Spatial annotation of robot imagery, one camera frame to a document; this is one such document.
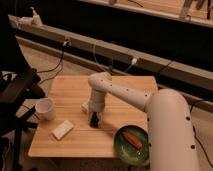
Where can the white plastic bottle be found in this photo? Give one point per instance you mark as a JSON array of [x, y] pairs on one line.
[[84, 107]]

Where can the white spray bottle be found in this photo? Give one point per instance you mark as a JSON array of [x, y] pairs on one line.
[[35, 19]]

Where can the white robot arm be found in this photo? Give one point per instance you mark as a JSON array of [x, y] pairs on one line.
[[170, 130]]

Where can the white rectangular sponge block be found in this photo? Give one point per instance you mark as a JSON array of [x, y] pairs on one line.
[[61, 130]]

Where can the black eraser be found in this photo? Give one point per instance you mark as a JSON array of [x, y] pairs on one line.
[[95, 120]]

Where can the green plate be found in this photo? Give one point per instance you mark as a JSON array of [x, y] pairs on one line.
[[126, 151]]

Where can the black chair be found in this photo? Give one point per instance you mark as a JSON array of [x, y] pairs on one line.
[[18, 82]]

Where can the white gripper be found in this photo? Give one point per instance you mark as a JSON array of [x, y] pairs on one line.
[[94, 106]]

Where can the orange carrot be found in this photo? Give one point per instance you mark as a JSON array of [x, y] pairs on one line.
[[132, 140]]

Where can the wooden table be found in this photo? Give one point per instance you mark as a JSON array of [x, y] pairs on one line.
[[69, 93]]

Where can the grey wall ledge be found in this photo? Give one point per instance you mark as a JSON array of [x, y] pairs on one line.
[[102, 56]]

